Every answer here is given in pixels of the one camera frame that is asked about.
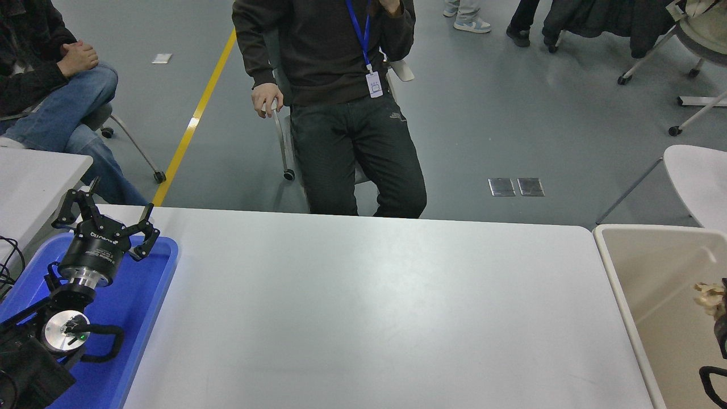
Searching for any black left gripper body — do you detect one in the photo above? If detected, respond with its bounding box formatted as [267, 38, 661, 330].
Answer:
[59, 219, 132, 283]

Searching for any grey chair with white legs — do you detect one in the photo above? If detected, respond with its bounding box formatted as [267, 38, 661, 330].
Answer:
[617, 0, 727, 86]

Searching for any white wheeled chair base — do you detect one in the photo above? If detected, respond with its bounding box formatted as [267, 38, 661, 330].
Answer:
[668, 91, 727, 137]

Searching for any grey wheeled office chair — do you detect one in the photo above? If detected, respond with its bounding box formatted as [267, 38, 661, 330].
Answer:
[80, 102, 167, 185]

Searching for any tan paper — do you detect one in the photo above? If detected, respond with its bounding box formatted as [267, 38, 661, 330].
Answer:
[693, 282, 727, 318]

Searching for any grey chair with metal legs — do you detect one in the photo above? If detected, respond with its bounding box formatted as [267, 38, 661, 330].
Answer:
[270, 57, 415, 215]

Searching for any lanyard person's right hand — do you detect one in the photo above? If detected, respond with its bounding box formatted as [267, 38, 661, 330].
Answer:
[251, 82, 284, 119]

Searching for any jeans person's left hand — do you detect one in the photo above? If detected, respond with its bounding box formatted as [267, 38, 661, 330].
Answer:
[59, 41, 99, 72]

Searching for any white side table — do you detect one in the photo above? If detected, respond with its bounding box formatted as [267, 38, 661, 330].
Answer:
[0, 147, 93, 268]

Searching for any dark coat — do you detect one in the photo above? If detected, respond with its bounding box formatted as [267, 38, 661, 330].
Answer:
[542, 0, 678, 59]

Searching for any white-legged office chair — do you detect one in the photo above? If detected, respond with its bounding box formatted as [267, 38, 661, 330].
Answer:
[548, 31, 654, 80]

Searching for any seated person in jeans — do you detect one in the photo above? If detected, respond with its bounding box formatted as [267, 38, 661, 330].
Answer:
[0, 0, 149, 206]

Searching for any standing person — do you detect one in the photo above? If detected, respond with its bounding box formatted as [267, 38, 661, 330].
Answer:
[505, 0, 561, 48]
[442, 0, 492, 34]

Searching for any black cable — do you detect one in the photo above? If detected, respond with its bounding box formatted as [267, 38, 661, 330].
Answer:
[0, 236, 26, 299]

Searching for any large pale bin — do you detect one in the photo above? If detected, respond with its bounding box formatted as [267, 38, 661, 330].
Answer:
[592, 224, 727, 409]

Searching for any blue plastic tray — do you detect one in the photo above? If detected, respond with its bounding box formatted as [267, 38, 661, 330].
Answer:
[0, 232, 179, 409]

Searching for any white shell chair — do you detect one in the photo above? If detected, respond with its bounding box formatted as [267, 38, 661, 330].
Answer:
[595, 144, 727, 232]

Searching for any seated person with lanyard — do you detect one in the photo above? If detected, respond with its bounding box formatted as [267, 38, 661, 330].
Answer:
[232, 0, 428, 219]

